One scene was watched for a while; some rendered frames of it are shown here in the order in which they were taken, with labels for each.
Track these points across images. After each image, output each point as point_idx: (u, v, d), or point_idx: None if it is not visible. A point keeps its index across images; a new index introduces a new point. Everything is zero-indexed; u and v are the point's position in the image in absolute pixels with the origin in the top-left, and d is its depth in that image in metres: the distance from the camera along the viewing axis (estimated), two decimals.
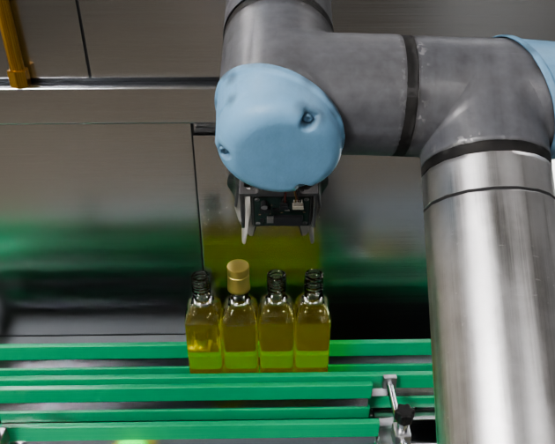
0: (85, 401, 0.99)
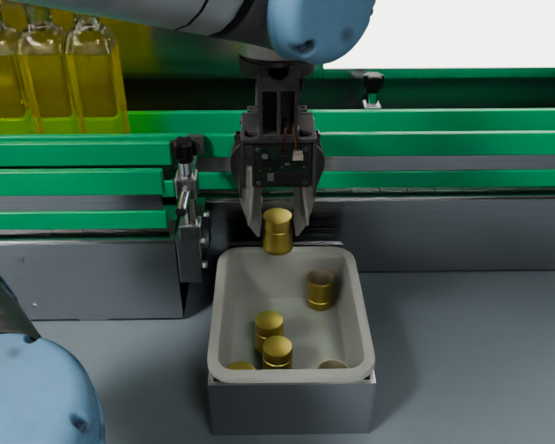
0: None
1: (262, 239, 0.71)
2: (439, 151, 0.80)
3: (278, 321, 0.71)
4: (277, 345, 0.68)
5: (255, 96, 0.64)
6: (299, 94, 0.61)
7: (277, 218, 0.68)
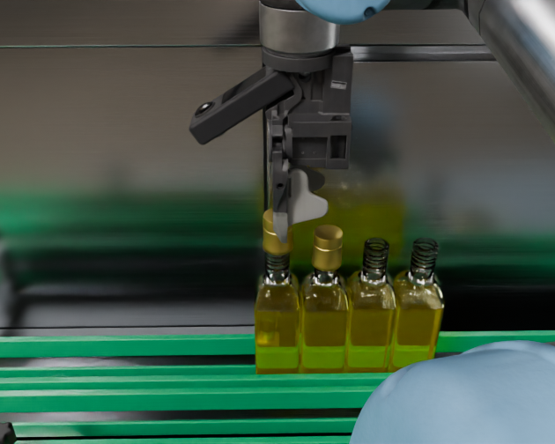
0: (123, 409, 0.77)
1: (277, 247, 0.69)
2: None
3: None
4: None
5: (249, 114, 0.60)
6: None
7: None
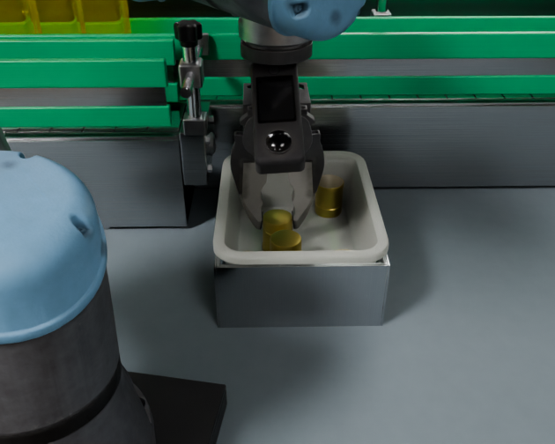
0: None
1: None
2: (452, 54, 0.78)
3: (287, 218, 0.69)
4: (285, 238, 0.65)
5: None
6: None
7: None
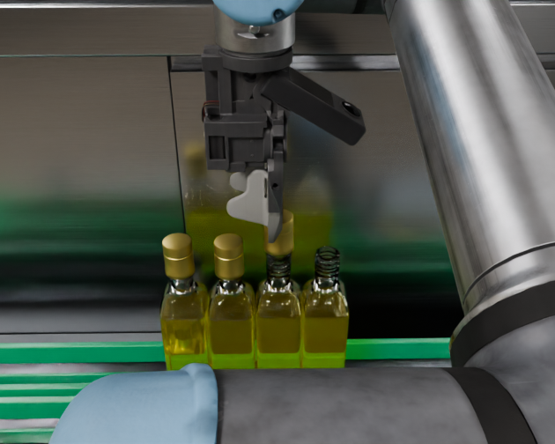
0: (33, 417, 0.77)
1: (176, 272, 0.71)
2: None
3: (283, 210, 0.70)
4: None
5: None
6: (278, 103, 0.59)
7: (183, 240, 0.71)
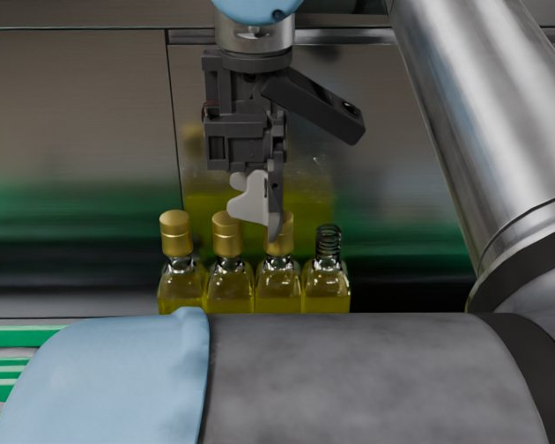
0: None
1: (173, 249, 0.69)
2: None
3: (283, 210, 0.70)
4: None
5: None
6: (278, 103, 0.59)
7: (181, 217, 0.69)
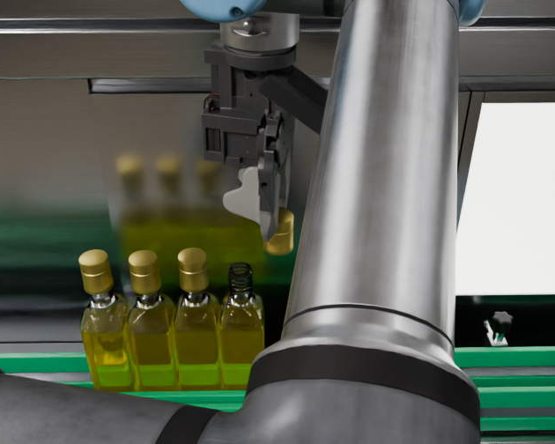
0: None
1: (92, 287, 0.74)
2: None
3: (196, 249, 0.74)
4: (279, 215, 0.69)
5: None
6: (275, 103, 0.59)
7: (99, 256, 0.73)
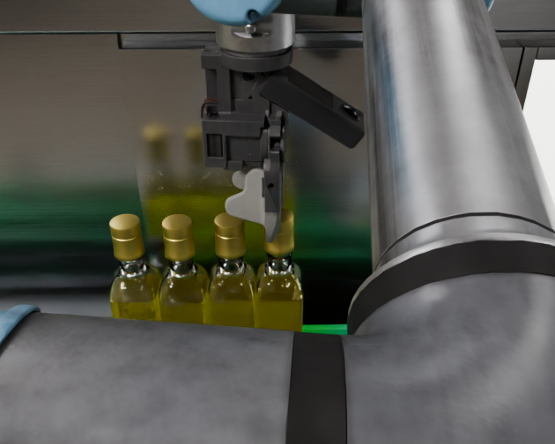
0: None
1: (124, 253, 0.69)
2: None
3: None
4: None
5: None
6: (277, 103, 0.59)
7: (131, 220, 0.69)
